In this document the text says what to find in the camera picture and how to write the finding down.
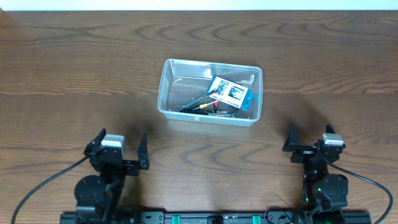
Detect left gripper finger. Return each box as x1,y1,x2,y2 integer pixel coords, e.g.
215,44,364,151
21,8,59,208
84,128,106,152
137,133,148,162

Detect silver ring wrench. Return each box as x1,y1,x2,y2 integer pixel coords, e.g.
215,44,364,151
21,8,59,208
177,87,223,111

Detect blue white cardboard box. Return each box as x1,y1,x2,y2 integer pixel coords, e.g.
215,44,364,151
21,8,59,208
206,77,254,111

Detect black handled hammer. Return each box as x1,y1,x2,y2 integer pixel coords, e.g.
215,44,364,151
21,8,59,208
183,110,234,118

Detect red handled pliers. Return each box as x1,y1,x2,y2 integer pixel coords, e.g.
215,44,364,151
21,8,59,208
213,101,220,113

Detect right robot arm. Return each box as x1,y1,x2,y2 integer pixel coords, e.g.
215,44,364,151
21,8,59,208
282,122,348,223

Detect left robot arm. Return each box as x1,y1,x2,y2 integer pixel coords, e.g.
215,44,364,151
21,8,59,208
74,129,150,223

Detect clear plastic container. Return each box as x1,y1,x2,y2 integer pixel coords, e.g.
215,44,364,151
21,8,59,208
157,59,263,127

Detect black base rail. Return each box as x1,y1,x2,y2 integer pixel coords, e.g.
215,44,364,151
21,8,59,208
59,211,373,224

